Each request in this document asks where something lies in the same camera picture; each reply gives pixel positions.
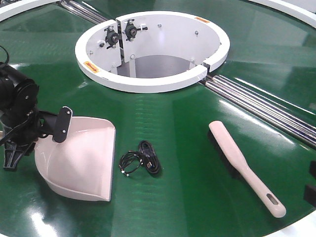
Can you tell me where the steel roller set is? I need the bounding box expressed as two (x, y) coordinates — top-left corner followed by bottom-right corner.
(200, 75), (316, 149)
(59, 0), (108, 24)

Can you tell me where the white inner conveyor ring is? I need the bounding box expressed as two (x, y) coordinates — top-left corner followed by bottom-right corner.
(75, 11), (231, 94)

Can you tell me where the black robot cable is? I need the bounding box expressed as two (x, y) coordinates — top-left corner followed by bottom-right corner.
(0, 45), (10, 66)

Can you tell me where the white rim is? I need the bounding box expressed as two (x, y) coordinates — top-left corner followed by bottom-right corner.
(0, 0), (57, 21)
(251, 0), (316, 29)

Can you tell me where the white outer rim left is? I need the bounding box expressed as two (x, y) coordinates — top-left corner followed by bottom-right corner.
(0, 0), (57, 21)

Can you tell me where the white outer rim right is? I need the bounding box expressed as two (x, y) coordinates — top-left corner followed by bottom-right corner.
(251, 0), (316, 29)

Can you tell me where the pink plastic dustpan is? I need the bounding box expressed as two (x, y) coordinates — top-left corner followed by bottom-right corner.
(35, 117), (116, 201)

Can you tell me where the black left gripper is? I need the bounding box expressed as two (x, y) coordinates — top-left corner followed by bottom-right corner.
(2, 106), (73, 171)

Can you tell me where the right black bearing block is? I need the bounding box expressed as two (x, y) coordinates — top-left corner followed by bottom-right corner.
(123, 19), (148, 41)

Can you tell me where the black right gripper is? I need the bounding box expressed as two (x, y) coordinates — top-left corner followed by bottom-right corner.
(303, 160), (316, 204)

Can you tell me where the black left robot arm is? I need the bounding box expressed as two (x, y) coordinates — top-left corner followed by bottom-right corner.
(0, 63), (73, 171)

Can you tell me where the left steel roller set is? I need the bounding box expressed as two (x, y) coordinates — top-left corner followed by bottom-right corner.
(59, 0), (108, 24)

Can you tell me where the pink hand brush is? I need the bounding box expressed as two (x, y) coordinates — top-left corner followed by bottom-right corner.
(209, 120), (286, 218)

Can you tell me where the right steel roller set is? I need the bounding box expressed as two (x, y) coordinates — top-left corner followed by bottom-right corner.
(200, 75), (316, 149)

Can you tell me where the left black bearing block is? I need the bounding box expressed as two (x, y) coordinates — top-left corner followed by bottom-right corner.
(104, 26), (119, 49)

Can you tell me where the black bearing block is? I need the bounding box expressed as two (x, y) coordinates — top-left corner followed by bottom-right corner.
(104, 26), (119, 49)
(123, 19), (148, 41)

